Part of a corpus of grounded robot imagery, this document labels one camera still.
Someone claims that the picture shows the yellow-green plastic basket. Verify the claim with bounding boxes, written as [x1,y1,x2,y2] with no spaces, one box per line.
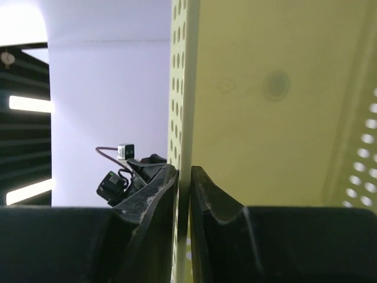
[168,1,376,282]

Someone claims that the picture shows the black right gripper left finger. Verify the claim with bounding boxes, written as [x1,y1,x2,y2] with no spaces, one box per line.
[113,164,178,282]

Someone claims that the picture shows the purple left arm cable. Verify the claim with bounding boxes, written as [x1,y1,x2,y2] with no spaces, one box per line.
[95,146,130,170]

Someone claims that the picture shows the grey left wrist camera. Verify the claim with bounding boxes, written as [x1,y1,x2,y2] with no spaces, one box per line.
[117,143,135,160]

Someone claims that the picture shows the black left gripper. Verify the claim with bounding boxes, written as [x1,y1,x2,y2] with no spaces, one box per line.
[96,154,167,206]

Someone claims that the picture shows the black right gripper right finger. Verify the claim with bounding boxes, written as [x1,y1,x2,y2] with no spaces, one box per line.
[190,166,262,282]

